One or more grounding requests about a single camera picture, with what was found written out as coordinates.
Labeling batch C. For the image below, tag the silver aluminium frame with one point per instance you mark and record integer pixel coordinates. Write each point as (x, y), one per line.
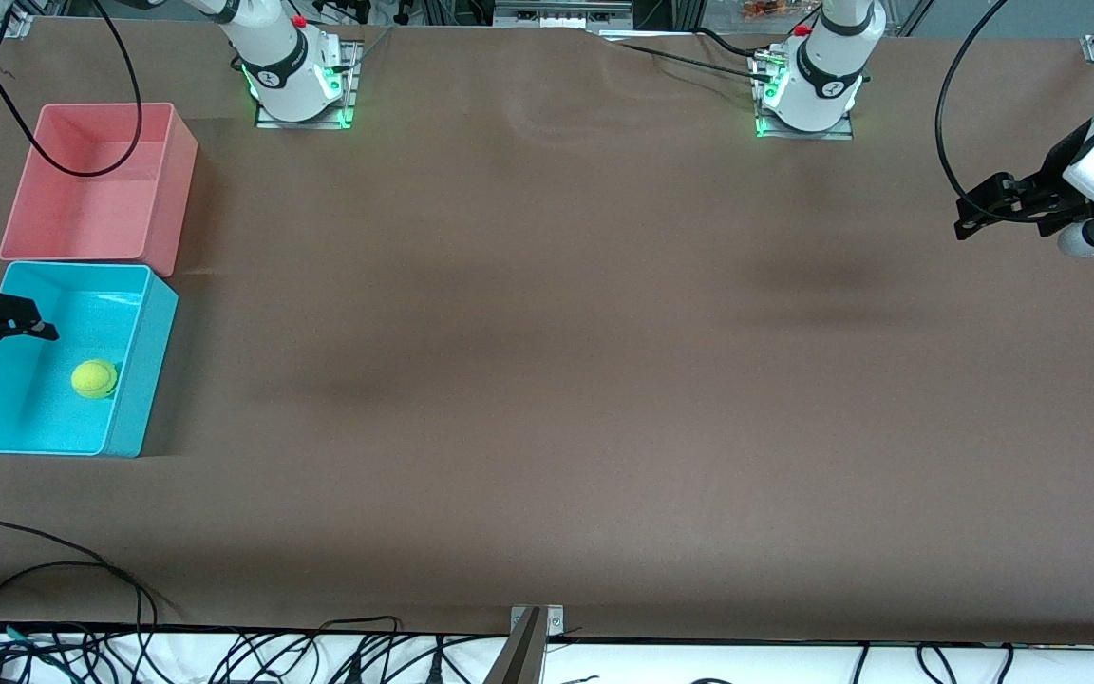
(561, 14)

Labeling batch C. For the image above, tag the blue plastic bin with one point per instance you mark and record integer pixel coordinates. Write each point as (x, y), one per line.
(34, 408)

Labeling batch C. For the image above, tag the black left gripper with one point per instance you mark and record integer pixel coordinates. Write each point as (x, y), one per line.
(1051, 178)

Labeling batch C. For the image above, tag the orange object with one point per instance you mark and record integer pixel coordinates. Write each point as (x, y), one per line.
(765, 9)

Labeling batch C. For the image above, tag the metal table edge bracket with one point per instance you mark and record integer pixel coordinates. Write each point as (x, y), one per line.
(555, 622)

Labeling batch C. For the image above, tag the pink plastic bin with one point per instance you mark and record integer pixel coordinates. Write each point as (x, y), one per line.
(101, 199)

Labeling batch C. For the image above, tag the yellow-green tennis ball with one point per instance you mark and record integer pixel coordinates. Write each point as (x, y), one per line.
(94, 378)

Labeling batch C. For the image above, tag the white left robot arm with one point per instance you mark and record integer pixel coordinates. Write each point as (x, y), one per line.
(827, 85)

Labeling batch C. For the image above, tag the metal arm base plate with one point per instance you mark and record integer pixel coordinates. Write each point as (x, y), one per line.
(803, 135)
(305, 123)

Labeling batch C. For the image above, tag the grey metal strut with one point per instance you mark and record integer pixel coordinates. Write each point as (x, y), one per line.
(520, 660)

